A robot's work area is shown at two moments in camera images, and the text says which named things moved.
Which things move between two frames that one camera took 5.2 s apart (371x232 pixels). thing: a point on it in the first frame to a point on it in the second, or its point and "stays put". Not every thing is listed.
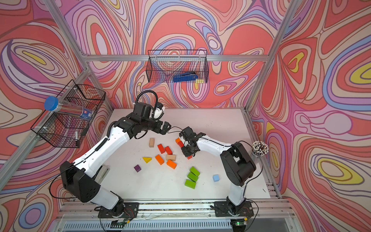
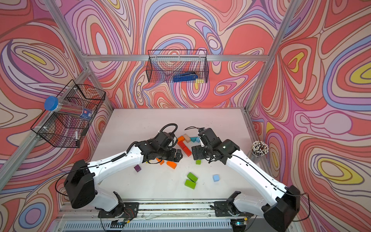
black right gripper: [186, 153] to [197, 151]
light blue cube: [216, 178] stays put
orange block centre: [171, 164] stays put
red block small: [180, 143] stays put
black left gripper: [159, 130] to [173, 157]
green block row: [192, 177] stays put
